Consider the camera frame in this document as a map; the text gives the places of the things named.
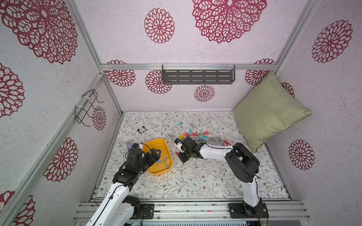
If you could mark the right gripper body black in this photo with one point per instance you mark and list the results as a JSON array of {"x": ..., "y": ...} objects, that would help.
[{"x": 184, "y": 149}]

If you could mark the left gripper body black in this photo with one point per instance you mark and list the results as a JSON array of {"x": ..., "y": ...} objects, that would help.
[{"x": 144, "y": 165}]

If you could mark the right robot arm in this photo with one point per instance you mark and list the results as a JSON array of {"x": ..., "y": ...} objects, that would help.
[{"x": 242, "y": 162}]

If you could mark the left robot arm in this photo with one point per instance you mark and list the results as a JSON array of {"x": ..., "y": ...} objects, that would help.
[{"x": 118, "y": 206}]

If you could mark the red clothespin centre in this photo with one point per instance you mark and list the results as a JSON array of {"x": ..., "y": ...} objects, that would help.
[{"x": 191, "y": 134}]

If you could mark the black white plush toy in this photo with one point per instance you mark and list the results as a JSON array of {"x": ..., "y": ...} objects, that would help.
[{"x": 141, "y": 130}]

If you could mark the floral table mat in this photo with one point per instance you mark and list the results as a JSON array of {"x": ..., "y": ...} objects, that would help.
[{"x": 195, "y": 179}]

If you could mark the green pillow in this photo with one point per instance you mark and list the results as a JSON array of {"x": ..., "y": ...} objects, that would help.
[{"x": 267, "y": 110}]

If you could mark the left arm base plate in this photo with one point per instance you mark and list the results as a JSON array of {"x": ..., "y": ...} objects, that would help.
[{"x": 143, "y": 211}]

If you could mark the black wire wall rack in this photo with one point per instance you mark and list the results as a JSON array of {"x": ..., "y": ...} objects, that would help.
[{"x": 81, "y": 111}]

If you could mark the grey wall shelf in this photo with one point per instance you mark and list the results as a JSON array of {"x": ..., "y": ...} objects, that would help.
[{"x": 223, "y": 76}]

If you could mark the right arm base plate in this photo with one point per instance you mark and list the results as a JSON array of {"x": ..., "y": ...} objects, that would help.
[{"x": 243, "y": 210}]

